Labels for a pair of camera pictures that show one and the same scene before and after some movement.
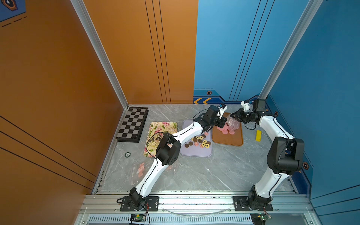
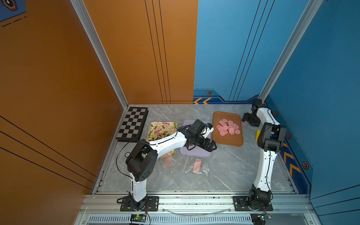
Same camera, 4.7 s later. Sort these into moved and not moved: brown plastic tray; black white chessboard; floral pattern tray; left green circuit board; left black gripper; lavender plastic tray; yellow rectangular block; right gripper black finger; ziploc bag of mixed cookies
Moved: ziploc bag of mixed cookies; left black gripper; right gripper black finger
Not moved: brown plastic tray; yellow rectangular block; black white chessboard; left green circuit board; lavender plastic tray; floral pattern tray
